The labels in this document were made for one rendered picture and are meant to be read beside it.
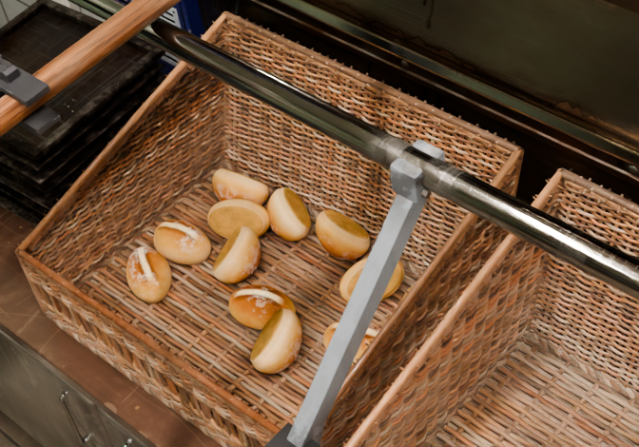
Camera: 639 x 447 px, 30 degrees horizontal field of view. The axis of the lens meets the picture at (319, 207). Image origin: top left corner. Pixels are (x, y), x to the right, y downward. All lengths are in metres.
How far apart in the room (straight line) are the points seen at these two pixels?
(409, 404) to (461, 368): 0.11
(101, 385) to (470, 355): 0.54
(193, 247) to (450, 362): 0.48
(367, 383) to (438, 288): 0.16
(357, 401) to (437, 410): 0.12
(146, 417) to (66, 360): 0.17
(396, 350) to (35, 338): 0.58
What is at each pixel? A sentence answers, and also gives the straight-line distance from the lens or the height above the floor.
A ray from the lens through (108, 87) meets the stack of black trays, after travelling 1.87.
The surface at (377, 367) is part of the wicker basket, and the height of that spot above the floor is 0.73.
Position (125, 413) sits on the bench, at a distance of 1.71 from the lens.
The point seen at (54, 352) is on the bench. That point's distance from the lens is 1.81.
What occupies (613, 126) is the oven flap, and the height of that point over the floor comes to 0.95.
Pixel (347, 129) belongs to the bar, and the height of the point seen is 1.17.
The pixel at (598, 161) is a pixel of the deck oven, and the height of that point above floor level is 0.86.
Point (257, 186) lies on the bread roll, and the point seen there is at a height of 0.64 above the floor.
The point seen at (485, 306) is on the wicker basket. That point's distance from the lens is 1.53.
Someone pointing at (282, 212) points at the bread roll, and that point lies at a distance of 1.80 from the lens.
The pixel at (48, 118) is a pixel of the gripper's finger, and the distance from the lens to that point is 1.23.
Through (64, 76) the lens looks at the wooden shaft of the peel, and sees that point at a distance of 1.24.
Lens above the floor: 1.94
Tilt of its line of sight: 46 degrees down
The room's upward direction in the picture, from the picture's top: 10 degrees counter-clockwise
